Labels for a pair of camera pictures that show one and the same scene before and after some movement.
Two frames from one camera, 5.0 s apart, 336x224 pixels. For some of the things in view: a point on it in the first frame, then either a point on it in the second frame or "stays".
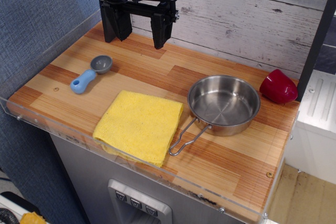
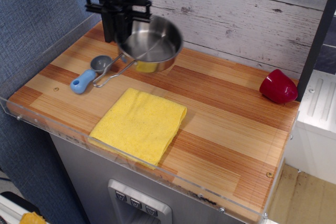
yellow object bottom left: x=32 y=218 stays
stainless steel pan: x=228 y=103 -> x=153 y=46
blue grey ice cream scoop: x=100 y=64 stays
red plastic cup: x=277 y=86 stays
